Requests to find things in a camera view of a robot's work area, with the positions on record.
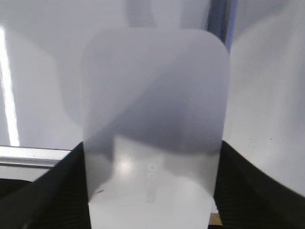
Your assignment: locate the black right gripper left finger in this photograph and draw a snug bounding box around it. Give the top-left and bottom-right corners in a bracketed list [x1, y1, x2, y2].
[0, 143, 91, 229]

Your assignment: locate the white rectangular whiteboard eraser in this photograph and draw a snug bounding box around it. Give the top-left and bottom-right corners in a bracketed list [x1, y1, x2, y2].
[81, 28, 230, 229]

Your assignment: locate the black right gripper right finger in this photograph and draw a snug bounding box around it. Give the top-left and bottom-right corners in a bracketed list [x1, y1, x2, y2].
[213, 141, 305, 229]

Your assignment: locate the whiteboard with grey frame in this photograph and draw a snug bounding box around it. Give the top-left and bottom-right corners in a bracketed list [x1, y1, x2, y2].
[0, 0, 239, 169]

